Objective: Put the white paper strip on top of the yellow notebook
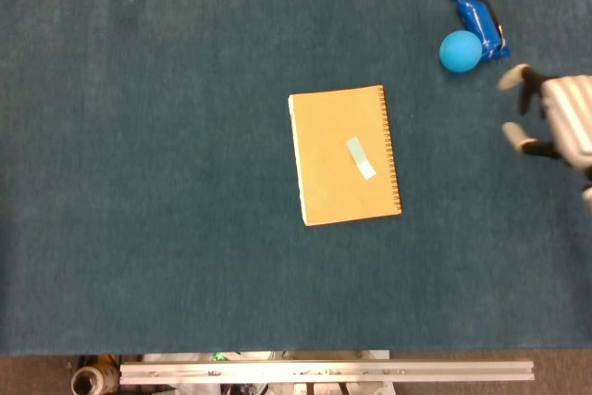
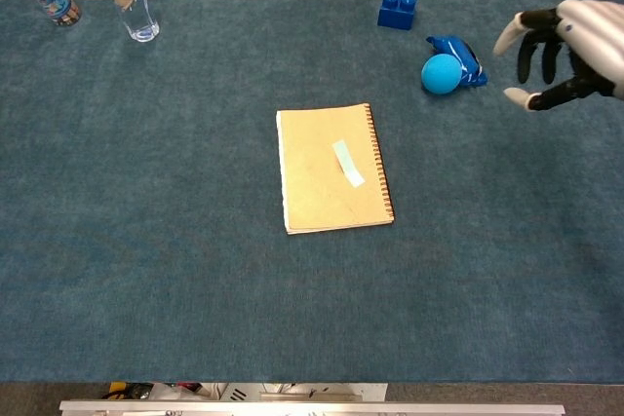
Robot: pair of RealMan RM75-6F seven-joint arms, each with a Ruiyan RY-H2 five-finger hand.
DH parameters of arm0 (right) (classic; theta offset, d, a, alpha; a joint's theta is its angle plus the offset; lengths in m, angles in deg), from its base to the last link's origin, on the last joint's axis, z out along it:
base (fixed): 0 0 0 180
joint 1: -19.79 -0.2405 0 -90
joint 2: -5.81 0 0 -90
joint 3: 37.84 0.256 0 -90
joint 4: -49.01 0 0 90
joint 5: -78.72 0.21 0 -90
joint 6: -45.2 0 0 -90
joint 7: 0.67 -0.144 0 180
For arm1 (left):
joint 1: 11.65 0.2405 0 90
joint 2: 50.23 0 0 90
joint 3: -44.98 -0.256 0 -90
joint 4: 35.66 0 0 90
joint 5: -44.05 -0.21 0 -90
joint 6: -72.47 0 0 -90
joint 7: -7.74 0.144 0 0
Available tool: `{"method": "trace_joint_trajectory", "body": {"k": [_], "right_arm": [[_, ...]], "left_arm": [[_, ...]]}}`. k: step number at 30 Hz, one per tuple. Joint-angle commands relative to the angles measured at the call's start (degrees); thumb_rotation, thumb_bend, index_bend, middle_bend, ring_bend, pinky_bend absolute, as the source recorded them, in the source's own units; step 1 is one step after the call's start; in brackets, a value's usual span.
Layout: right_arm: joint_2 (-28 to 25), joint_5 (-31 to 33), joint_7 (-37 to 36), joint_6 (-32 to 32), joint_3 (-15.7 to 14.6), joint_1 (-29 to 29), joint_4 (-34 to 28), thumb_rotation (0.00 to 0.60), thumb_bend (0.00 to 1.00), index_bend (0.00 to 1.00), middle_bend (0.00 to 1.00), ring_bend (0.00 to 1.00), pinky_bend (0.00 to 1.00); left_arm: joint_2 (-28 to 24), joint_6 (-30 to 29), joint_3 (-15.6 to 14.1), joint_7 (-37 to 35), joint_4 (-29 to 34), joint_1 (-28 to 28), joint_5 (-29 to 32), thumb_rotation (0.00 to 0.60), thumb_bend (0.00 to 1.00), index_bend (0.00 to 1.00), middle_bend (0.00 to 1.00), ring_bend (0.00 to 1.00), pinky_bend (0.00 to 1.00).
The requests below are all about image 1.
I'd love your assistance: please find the blue ball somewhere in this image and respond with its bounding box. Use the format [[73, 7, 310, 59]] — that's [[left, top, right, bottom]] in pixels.
[[438, 30, 484, 74]]

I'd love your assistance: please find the aluminium profile rail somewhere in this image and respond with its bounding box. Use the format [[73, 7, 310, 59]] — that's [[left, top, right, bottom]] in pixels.
[[119, 359, 536, 386]]

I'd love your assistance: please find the yellow spiral notebook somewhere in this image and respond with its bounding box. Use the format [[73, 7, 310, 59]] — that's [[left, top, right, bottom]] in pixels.
[[287, 84, 403, 228]]

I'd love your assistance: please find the brown tape roll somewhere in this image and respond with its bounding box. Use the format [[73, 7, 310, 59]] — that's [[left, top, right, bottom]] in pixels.
[[70, 364, 120, 395]]

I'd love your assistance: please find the blue snack packet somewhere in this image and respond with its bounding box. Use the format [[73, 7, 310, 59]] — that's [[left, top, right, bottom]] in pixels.
[[450, 0, 512, 63]]

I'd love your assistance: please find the teal table cloth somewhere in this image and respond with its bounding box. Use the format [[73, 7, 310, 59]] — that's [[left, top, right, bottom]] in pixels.
[[0, 0, 592, 357]]

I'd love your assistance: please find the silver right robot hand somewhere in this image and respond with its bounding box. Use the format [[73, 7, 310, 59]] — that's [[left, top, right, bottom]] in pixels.
[[496, 63, 592, 179]]

